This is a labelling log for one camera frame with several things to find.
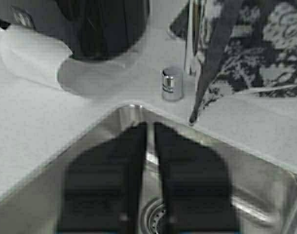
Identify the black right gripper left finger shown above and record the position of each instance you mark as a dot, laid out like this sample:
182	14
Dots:
102	186

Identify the small chrome counter cap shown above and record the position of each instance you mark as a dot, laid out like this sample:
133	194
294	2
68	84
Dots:
172	83

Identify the black paper towel dispenser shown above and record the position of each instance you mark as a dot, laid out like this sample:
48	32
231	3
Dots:
92	29

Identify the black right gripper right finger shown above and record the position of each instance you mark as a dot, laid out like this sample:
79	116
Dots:
196	185

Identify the stainless steel double sink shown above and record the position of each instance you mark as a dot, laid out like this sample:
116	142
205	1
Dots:
264	194

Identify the grey floral patterned cloth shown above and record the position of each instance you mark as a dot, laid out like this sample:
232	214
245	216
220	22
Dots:
244	46

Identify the chrome kitchen faucet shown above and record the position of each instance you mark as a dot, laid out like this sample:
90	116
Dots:
195	17

